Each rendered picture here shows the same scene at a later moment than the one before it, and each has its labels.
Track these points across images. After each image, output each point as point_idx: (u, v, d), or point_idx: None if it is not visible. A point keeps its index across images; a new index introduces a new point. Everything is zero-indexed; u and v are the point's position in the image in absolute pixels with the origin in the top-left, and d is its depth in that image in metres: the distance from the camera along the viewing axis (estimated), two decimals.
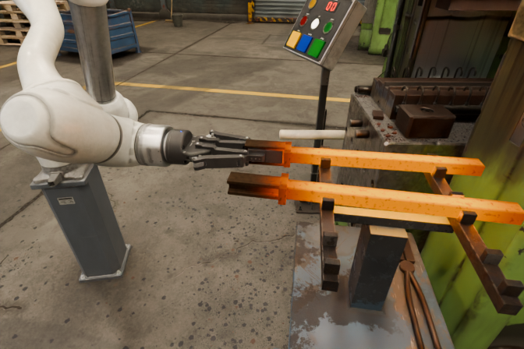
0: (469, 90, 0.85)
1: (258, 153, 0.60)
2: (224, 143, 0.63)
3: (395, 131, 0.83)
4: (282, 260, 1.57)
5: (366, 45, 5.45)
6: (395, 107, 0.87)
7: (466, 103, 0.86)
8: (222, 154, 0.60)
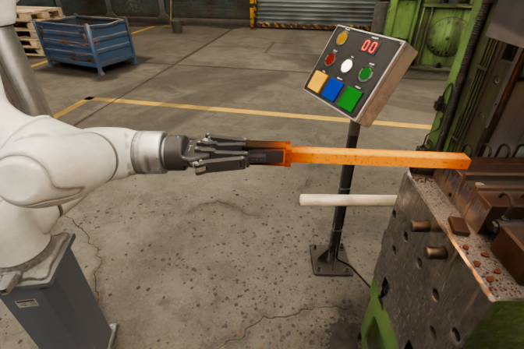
0: None
1: (259, 154, 0.60)
2: (222, 146, 0.62)
3: (498, 269, 0.55)
4: (302, 347, 1.28)
5: None
6: (492, 225, 0.58)
7: None
8: (222, 157, 0.60)
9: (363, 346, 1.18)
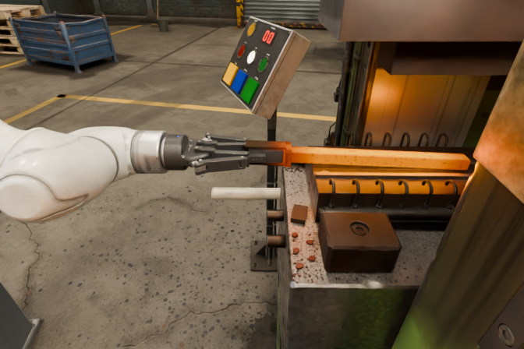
0: (429, 189, 0.55)
1: (259, 154, 0.60)
2: (222, 146, 0.62)
3: (313, 255, 0.54)
4: (222, 342, 1.27)
5: None
6: (319, 212, 0.57)
7: (425, 206, 0.57)
8: (222, 157, 0.60)
9: (277, 340, 1.17)
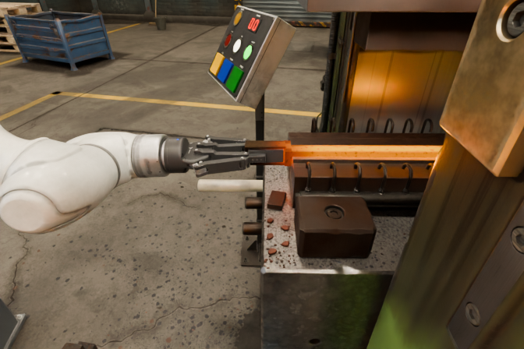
0: (408, 173, 0.53)
1: (259, 154, 0.60)
2: (222, 147, 0.62)
3: (288, 241, 0.52)
4: (210, 337, 1.25)
5: None
6: (295, 196, 0.55)
7: (405, 191, 0.55)
8: (223, 158, 0.60)
9: None
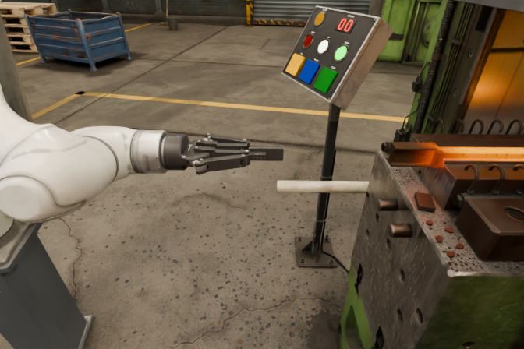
0: None
1: (259, 153, 0.60)
2: (222, 146, 0.62)
3: (461, 243, 0.51)
4: (281, 339, 1.25)
5: None
6: (457, 199, 0.55)
7: None
8: (223, 156, 0.60)
9: (342, 336, 1.14)
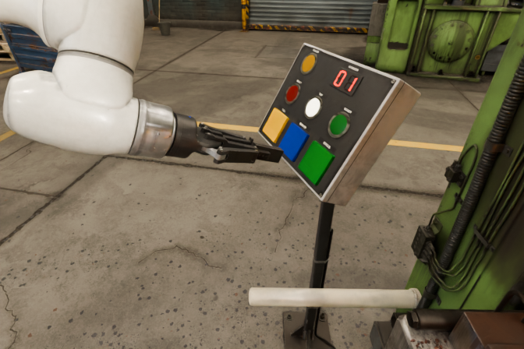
0: None
1: (264, 151, 0.60)
2: (228, 139, 0.57)
3: None
4: None
5: (372, 60, 4.81)
6: None
7: None
8: None
9: None
